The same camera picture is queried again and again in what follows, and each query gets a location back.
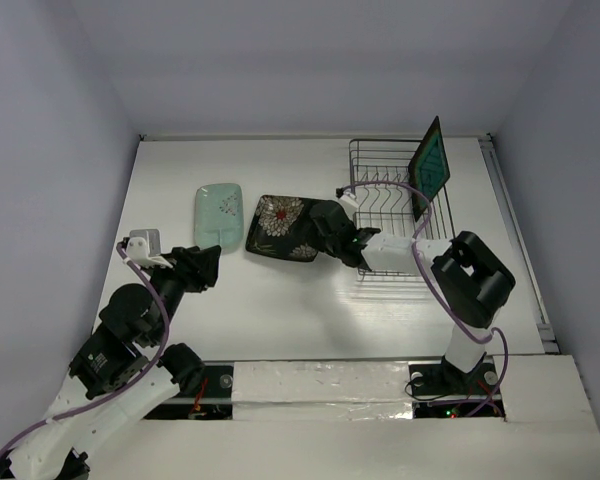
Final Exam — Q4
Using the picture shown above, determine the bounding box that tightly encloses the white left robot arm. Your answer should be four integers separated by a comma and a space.
0, 236, 221, 479

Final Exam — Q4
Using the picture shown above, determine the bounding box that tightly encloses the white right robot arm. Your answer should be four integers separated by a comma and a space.
309, 201, 516, 397

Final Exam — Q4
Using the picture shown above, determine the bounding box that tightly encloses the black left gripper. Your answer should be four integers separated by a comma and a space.
148, 243, 222, 343

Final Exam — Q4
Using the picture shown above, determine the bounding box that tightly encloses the right side metal rail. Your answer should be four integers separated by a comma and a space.
478, 134, 561, 355

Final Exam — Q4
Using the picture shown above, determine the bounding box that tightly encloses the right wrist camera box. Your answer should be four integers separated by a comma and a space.
336, 187, 360, 213

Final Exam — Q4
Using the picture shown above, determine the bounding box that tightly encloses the light green rectangular plate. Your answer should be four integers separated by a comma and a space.
193, 183, 244, 254

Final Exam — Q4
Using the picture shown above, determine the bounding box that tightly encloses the dark green patterned plate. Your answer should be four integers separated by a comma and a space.
408, 116, 450, 221

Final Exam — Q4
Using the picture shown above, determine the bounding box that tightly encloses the grey wire dish rack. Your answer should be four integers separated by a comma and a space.
349, 138, 456, 283

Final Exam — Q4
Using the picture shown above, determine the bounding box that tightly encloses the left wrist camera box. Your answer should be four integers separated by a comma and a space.
125, 229, 162, 268

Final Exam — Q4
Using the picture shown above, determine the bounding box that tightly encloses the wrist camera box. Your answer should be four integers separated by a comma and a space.
336, 187, 360, 213
125, 229, 162, 268

